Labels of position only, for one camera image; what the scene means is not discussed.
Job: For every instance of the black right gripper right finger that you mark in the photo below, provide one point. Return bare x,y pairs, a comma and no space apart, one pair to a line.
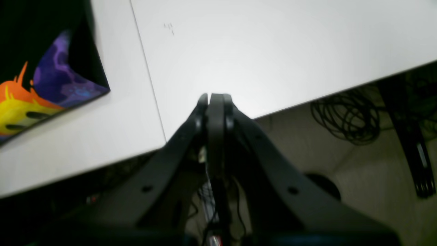
286,208

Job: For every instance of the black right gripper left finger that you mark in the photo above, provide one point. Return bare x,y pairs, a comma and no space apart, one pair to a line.
151,207

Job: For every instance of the black T-shirt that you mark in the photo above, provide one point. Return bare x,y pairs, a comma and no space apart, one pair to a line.
49,61

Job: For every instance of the black round lamp base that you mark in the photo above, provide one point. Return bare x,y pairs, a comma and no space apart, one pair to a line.
325,184

